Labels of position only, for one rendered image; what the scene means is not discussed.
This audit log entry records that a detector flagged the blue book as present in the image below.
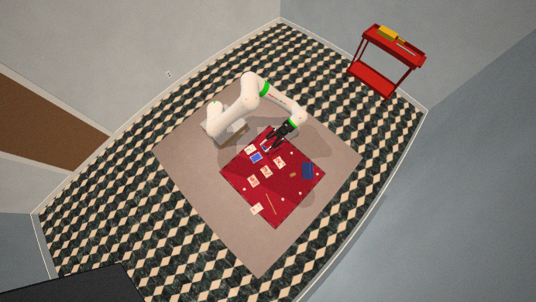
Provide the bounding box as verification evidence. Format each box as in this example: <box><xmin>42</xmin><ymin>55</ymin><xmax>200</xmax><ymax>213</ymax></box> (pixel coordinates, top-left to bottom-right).
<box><xmin>302</xmin><ymin>162</ymin><xmax>314</xmax><ymax>180</ymax></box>

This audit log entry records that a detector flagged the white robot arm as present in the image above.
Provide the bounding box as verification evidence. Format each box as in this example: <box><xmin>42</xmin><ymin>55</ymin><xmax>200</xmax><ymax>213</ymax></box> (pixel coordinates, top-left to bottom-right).
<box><xmin>206</xmin><ymin>72</ymin><xmax>308</xmax><ymax>138</ymax></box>

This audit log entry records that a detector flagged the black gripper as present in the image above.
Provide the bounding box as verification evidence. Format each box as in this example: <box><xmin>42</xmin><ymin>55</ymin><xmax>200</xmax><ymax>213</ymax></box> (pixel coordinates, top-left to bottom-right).
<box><xmin>260</xmin><ymin>126</ymin><xmax>288</xmax><ymax>153</ymax></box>

